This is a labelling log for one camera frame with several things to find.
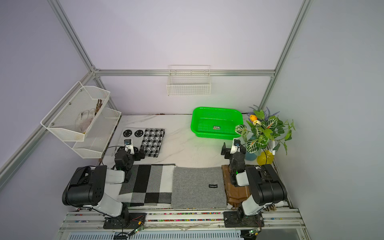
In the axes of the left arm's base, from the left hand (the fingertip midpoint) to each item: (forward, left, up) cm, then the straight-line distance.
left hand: (135, 148), depth 95 cm
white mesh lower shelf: (+3, +23, +6) cm, 24 cm away
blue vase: (-15, -66, +16) cm, 70 cm away
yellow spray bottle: (-8, -81, +3) cm, 82 cm away
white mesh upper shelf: (+4, +27, +25) cm, 37 cm away
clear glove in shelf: (+2, +20, +24) cm, 32 cm away
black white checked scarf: (-22, -12, -5) cm, 26 cm away
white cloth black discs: (+12, +3, -1) cm, 13 cm away
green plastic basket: (+26, -55, -4) cm, 61 cm away
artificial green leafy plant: (-7, -72, +28) cm, 77 cm away
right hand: (0, -62, +3) cm, 62 cm away
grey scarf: (-25, -40, -2) cm, 47 cm away
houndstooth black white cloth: (+7, -9, -2) cm, 11 cm away
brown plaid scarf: (-28, -60, -2) cm, 67 cm away
